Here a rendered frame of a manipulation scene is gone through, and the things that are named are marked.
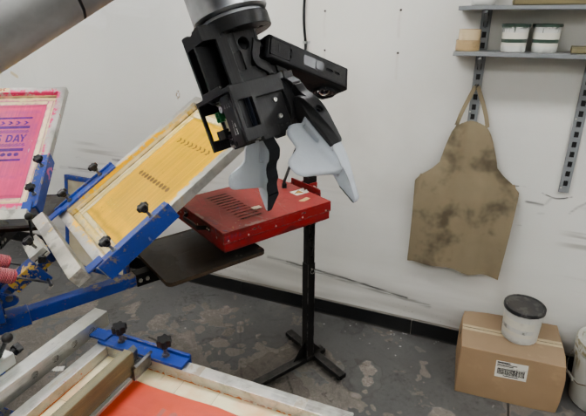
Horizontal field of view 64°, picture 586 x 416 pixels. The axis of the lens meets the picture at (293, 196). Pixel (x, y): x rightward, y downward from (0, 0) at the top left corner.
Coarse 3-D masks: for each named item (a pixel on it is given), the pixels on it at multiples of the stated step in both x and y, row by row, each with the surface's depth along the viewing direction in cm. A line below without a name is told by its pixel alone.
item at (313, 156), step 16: (288, 128) 44; (304, 128) 45; (304, 144) 43; (320, 144) 44; (336, 144) 43; (288, 160) 42; (304, 160) 42; (320, 160) 43; (336, 160) 43; (304, 176) 41; (336, 176) 44; (352, 176) 43; (352, 192) 43
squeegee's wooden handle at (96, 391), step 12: (120, 360) 125; (132, 360) 128; (108, 372) 120; (120, 372) 124; (96, 384) 117; (108, 384) 121; (120, 384) 125; (72, 396) 113; (84, 396) 113; (96, 396) 117; (108, 396) 121; (60, 408) 109; (72, 408) 110; (84, 408) 114; (96, 408) 118
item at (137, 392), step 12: (132, 384) 131; (144, 384) 131; (120, 396) 127; (132, 396) 127; (144, 396) 127; (156, 396) 127; (168, 396) 127; (180, 396) 127; (108, 408) 123; (120, 408) 123; (132, 408) 123; (144, 408) 123; (156, 408) 123; (168, 408) 123; (180, 408) 123; (192, 408) 123; (204, 408) 123; (216, 408) 123
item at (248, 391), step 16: (96, 352) 138; (112, 352) 140; (80, 368) 132; (160, 368) 134; (192, 368) 132; (208, 368) 132; (48, 384) 126; (64, 384) 127; (208, 384) 128; (224, 384) 126; (240, 384) 126; (256, 384) 126; (32, 400) 121; (48, 400) 122; (256, 400) 123; (272, 400) 121; (288, 400) 121; (304, 400) 121
